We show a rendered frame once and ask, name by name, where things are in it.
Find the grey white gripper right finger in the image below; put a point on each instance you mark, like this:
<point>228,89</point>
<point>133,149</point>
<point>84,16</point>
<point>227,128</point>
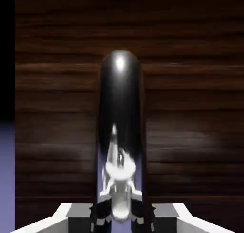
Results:
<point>167,217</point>

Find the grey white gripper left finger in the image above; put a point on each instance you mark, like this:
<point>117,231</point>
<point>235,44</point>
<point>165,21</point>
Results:
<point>76,217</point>

